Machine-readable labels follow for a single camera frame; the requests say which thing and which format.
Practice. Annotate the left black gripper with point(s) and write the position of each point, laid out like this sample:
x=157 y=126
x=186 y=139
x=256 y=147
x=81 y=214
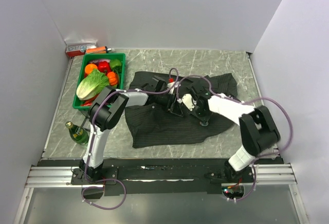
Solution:
x=172 y=106

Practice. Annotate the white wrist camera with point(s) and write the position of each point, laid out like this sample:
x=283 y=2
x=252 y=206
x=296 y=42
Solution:
x=188 y=101
x=172 y=86

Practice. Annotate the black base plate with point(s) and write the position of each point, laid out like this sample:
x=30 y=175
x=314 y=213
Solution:
x=147 y=176

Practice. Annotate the aluminium rail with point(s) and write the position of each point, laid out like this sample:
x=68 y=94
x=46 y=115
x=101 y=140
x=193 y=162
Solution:
x=61 y=177

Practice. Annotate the napa cabbage toy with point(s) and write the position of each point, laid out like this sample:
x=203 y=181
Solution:
x=92 y=85

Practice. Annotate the red chili pepper toy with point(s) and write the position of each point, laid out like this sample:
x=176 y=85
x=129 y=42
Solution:
x=89 y=101

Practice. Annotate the red bell pepper toy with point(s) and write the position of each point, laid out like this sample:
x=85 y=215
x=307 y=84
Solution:
x=104 y=67

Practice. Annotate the orange glue tube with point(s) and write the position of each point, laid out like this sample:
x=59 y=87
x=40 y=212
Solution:
x=98 y=50

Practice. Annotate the green plastic basket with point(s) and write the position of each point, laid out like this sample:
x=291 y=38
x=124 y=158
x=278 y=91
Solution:
x=95 y=59

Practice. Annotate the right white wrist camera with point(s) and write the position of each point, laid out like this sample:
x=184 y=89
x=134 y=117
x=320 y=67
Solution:
x=188 y=101

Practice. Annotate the green glass bottle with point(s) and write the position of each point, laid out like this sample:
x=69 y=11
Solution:
x=77 y=133

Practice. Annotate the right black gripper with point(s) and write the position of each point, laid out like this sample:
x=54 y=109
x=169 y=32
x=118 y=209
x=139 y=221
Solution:
x=204 y=119

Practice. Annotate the red white cardboard box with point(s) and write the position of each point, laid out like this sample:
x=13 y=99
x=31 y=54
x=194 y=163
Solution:
x=79 y=49

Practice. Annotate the black pinstriped shirt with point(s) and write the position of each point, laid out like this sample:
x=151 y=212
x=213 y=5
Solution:
x=151 y=125

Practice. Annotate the small orange pumpkin toy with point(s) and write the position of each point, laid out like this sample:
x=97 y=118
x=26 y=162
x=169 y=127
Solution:
x=113 y=78

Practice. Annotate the orange fruit toy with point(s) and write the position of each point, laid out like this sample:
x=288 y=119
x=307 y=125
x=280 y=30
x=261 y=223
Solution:
x=89 y=68

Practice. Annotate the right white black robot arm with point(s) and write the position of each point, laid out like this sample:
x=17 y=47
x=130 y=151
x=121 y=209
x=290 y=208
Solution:
x=258 y=129

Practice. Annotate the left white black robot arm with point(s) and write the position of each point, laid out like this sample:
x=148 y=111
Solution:
x=104 y=114

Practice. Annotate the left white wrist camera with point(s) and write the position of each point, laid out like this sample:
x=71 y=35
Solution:
x=172 y=86

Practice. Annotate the green bell pepper toy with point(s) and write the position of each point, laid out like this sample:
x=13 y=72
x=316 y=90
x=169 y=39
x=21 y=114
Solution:
x=115 y=65

